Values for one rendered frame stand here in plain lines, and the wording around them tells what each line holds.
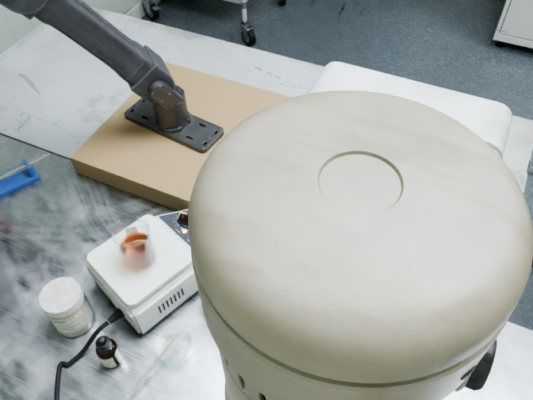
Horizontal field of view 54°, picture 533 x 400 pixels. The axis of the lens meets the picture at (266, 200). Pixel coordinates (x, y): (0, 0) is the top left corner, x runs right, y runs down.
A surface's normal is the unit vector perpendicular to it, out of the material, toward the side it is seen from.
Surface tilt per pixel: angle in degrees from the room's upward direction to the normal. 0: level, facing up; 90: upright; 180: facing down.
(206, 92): 0
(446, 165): 3
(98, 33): 88
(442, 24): 0
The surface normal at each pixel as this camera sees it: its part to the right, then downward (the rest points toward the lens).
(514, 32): -0.43, 0.70
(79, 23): 0.47, 0.68
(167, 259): -0.02, -0.64
